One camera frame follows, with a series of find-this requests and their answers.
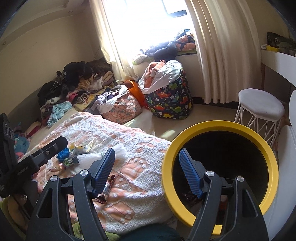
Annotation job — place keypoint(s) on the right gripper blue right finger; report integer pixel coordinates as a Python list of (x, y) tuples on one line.
[(194, 173)]

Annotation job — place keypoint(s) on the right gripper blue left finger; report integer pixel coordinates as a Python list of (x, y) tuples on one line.
[(100, 171)]

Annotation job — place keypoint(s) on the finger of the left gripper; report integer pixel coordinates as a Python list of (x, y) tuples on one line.
[(43, 155)]

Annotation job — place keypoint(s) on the white plastic straw bundle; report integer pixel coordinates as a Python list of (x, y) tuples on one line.
[(89, 158)]

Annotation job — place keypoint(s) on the brown snack wrapper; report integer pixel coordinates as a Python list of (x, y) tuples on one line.
[(102, 197)]

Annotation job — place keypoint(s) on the blue plastic piece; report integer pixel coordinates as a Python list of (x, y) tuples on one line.
[(64, 154)]

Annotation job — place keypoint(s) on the yellow white wrapper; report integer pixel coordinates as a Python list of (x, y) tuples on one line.
[(80, 149)]

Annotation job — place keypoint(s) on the yellow rimmed black trash bin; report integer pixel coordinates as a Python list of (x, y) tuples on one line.
[(227, 148)]

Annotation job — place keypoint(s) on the teal floral pillow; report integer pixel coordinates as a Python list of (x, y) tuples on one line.
[(22, 144)]

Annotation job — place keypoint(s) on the orange white bed blanket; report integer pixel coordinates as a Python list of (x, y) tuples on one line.
[(136, 197)]

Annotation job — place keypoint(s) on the grey bed headboard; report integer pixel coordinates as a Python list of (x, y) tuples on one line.
[(27, 112)]

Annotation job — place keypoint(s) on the light blue garment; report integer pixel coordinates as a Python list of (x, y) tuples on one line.
[(58, 112)]

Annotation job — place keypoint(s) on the dinosaur print laundry basket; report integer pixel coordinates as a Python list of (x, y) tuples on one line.
[(173, 101)]

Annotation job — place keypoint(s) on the pink floral fabric bag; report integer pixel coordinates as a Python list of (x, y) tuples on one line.
[(125, 109)]

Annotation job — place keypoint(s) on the clothes pile on bed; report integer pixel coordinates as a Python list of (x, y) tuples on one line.
[(79, 83)]

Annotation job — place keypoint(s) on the white stool grey cushion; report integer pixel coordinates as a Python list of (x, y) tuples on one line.
[(266, 112)]

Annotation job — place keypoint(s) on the orange bag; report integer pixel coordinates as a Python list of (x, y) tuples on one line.
[(135, 91)]

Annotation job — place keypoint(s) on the white plastic bag with clothes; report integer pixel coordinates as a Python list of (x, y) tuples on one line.
[(158, 75)]

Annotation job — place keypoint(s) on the cream left curtain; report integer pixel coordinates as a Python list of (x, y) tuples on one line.
[(110, 37)]

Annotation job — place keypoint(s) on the cream curtain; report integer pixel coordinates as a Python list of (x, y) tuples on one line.
[(110, 37), (227, 46)]

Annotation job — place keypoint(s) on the clothes pile on windowsill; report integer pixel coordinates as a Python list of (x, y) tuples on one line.
[(182, 44)]

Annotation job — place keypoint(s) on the cream right curtain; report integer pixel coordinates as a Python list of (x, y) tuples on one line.
[(227, 46)]

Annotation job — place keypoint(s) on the dark bag on desk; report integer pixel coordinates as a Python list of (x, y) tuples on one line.
[(283, 44)]

